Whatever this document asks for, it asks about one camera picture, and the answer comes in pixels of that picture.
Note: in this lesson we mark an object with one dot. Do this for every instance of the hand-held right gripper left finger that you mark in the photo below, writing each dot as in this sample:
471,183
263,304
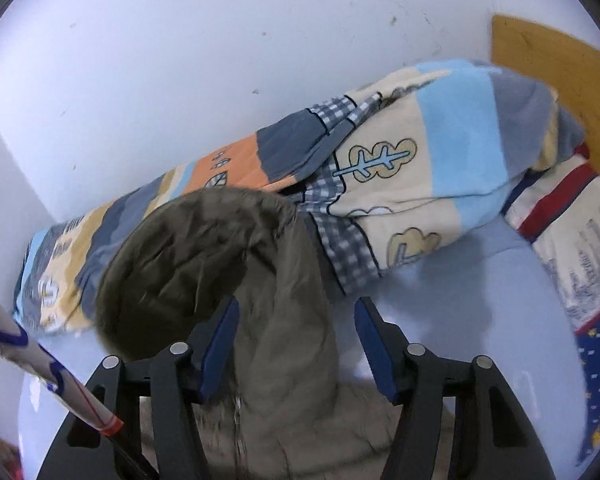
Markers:
220,352

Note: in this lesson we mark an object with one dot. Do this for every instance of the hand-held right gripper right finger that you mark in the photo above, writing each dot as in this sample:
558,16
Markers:
375,355

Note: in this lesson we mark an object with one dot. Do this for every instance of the brown quilted puffer jacket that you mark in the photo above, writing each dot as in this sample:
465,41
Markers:
280,335

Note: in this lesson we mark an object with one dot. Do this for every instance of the light blue fleece bed blanket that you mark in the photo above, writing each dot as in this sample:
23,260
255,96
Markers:
455,285

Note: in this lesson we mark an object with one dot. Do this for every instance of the patchwork cartoon print quilt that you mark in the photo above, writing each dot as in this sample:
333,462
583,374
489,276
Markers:
430,160

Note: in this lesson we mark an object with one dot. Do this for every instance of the star print blue pillow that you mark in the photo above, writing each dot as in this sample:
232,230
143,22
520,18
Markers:
580,240

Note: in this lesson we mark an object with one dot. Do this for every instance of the yellow wooden headboard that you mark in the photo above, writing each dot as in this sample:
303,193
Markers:
555,70

